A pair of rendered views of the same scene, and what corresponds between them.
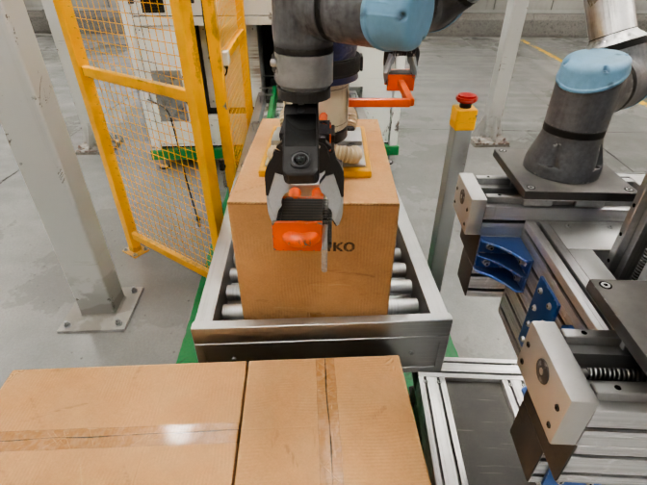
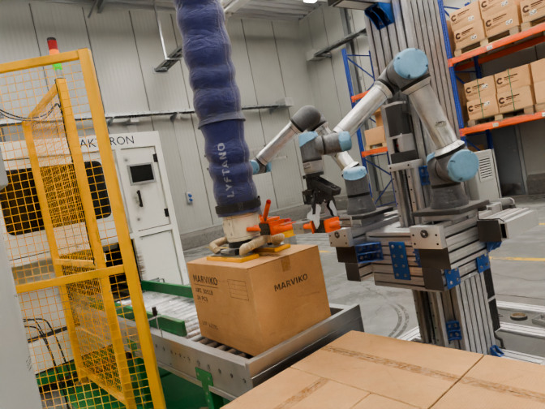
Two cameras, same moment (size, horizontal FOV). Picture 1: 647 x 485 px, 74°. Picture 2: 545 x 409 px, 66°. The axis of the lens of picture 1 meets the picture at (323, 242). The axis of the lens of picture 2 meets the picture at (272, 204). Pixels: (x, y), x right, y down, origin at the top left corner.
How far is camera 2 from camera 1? 1.30 m
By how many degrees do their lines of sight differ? 47
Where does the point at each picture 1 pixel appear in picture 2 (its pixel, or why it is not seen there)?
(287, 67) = (315, 164)
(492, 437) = not seen: hidden behind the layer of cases
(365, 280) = (316, 296)
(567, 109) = (356, 186)
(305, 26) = (319, 150)
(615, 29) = (349, 162)
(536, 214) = (367, 228)
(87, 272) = not seen: outside the picture
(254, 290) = (268, 326)
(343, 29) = (332, 147)
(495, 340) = not seen: hidden behind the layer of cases
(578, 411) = (440, 230)
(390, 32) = (348, 144)
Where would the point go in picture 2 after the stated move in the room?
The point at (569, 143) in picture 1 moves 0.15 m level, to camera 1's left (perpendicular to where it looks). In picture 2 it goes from (363, 197) to (343, 203)
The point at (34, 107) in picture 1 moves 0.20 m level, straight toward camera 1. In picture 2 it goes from (14, 303) to (51, 299)
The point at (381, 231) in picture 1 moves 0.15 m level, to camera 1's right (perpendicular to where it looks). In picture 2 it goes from (315, 262) to (337, 254)
